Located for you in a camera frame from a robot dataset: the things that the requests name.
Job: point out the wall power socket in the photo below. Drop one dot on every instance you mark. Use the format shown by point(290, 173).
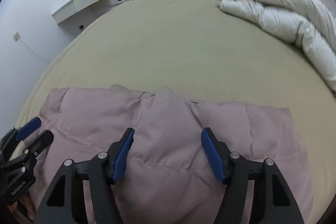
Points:
point(17, 36)

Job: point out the person's right hand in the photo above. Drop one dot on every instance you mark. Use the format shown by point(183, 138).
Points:
point(23, 209)

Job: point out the white floating desk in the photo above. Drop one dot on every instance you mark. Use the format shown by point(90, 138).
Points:
point(71, 8)

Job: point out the white folded duvet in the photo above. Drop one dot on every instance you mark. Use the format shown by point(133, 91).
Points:
point(307, 24)

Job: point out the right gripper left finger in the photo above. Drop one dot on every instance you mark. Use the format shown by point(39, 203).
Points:
point(64, 200)

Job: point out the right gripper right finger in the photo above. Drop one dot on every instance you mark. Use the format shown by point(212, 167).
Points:
point(272, 201)

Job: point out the mauve puffer jacket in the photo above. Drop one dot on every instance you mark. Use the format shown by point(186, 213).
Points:
point(168, 177)

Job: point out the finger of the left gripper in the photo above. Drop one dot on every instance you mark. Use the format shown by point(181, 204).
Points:
point(36, 148)
point(28, 129)

